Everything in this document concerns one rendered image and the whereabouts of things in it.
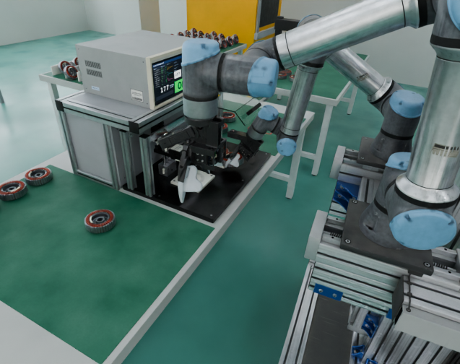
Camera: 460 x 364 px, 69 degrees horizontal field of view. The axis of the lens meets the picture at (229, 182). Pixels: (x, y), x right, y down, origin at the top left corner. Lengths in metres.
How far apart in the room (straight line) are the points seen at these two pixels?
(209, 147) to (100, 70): 0.90
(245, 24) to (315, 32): 4.32
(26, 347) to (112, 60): 1.03
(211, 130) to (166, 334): 1.39
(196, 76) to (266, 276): 1.66
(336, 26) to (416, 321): 0.71
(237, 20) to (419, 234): 4.57
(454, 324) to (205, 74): 0.81
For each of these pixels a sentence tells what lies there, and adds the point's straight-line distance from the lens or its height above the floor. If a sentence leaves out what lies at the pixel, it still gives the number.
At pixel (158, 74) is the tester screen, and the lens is 1.41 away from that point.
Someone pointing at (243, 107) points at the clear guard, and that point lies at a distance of 1.62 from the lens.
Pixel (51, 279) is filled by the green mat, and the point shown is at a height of 0.75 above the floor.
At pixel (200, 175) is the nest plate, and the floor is 0.78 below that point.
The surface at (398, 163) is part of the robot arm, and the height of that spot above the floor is 1.26.
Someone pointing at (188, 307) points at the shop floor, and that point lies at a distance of 2.02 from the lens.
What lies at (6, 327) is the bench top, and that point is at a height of 0.75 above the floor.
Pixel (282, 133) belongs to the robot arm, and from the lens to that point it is 1.32.
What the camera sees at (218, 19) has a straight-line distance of 5.25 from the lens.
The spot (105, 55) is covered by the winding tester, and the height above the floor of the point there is 1.29.
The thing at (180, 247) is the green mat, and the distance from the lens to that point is 1.26.
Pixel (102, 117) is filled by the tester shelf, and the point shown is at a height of 1.10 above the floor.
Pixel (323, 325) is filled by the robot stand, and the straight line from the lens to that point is 1.79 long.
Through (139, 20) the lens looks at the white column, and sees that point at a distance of 5.42.
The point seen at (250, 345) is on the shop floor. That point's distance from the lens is 1.91.
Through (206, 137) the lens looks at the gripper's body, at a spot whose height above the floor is 1.31.
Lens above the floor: 1.64
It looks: 34 degrees down
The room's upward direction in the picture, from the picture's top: 3 degrees clockwise
